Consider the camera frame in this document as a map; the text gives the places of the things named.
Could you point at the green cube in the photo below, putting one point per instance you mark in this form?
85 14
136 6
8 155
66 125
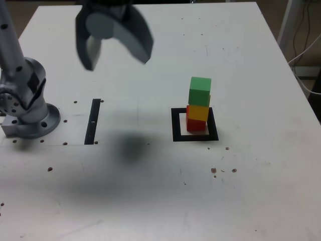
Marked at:
199 93

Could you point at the black tape square outline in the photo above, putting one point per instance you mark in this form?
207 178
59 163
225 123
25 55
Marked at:
175 125

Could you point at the yellow cube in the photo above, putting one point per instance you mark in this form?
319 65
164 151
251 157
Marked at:
198 113

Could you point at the black tape strip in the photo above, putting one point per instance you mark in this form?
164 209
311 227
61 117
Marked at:
91 125

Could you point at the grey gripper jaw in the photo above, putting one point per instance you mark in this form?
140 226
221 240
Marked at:
135 37
82 47

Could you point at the red cube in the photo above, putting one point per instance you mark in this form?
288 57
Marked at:
195 126

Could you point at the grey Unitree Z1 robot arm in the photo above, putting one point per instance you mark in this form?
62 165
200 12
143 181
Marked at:
15 62

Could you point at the white post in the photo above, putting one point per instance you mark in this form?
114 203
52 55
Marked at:
286 25

